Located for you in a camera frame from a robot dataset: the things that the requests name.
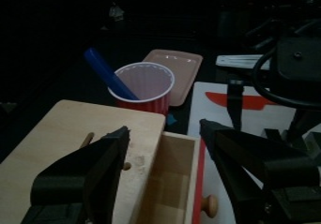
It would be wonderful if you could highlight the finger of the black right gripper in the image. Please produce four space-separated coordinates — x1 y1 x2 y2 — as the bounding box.
227 79 245 132
287 108 321 142

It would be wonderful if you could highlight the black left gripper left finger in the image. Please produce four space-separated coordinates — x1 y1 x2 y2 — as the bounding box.
19 126 130 224

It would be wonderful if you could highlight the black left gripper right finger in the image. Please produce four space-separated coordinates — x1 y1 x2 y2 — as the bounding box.
199 118 321 224

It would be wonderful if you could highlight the white cutting board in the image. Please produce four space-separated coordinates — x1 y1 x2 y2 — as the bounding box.
185 81 321 224

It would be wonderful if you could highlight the pink plastic plate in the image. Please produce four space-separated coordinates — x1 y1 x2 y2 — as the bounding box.
141 49 204 108

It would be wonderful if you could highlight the white flat metal bar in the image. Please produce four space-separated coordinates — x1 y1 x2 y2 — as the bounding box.
213 53 271 71

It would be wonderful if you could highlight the small blue toy piece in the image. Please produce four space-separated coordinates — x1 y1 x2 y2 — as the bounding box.
165 112 179 127

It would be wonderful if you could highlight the light wooden toy box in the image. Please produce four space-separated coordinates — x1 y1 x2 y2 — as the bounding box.
0 99 168 224

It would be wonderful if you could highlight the red-fronted wooden drawer with knob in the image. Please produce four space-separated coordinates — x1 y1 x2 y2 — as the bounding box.
132 131 219 224

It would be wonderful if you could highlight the red plastic cup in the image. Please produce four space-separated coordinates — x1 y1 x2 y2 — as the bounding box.
106 61 176 116

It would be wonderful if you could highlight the blue plastic utensil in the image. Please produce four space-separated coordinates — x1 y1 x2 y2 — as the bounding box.
82 47 141 101

